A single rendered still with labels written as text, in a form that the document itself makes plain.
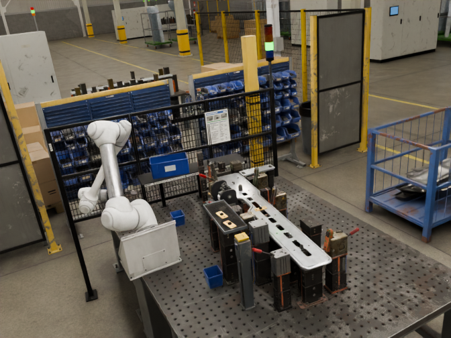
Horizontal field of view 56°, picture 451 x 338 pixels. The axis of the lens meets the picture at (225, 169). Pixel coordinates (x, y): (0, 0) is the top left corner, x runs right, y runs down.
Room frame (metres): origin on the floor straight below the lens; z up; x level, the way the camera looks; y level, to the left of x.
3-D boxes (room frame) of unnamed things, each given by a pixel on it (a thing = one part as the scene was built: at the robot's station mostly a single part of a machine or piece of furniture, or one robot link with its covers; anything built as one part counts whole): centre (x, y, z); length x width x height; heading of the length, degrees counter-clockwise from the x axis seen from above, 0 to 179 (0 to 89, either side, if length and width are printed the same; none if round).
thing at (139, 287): (2.49, 0.56, 0.33); 0.31 x 0.31 x 0.66; 26
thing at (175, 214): (2.94, 0.41, 0.74); 0.11 x 0.10 x 0.09; 19
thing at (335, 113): (5.61, -1.65, 1.00); 1.04 x 0.14 x 2.00; 116
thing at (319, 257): (2.47, -0.22, 1.00); 1.38 x 0.22 x 0.02; 19
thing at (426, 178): (3.93, -2.19, 0.47); 1.20 x 0.80 x 0.95; 115
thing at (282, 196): (2.60, -0.35, 0.87); 0.12 x 0.09 x 0.35; 109
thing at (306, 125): (6.00, -1.41, 0.36); 0.50 x 0.50 x 0.73
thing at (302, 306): (1.89, -0.41, 0.84); 0.18 x 0.06 x 0.29; 109
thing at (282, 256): (1.87, -0.24, 0.88); 0.11 x 0.10 x 0.36; 109
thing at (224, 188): (2.51, 0.02, 0.94); 0.18 x 0.13 x 0.49; 19
